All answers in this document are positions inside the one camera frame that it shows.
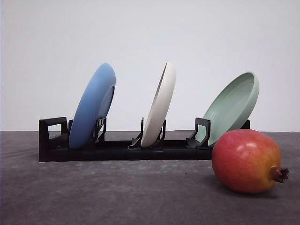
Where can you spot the white plate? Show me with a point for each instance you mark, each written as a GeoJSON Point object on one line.
{"type": "Point", "coordinates": [160, 107]}

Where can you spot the red yellow pomegranate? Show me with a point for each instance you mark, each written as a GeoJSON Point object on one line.
{"type": "Point", "coordinates": [245, 161]}

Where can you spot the blue plate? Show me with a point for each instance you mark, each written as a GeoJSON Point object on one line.
{"type": "Point", "coordinates": [94, 103]}

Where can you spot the green plate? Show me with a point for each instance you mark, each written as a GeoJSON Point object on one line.
{"type": "Point", "coordinates": [232, 109]}

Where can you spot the black plate rack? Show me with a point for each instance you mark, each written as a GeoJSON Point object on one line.
{"type": "Point", "coordinates": [54, 137]}

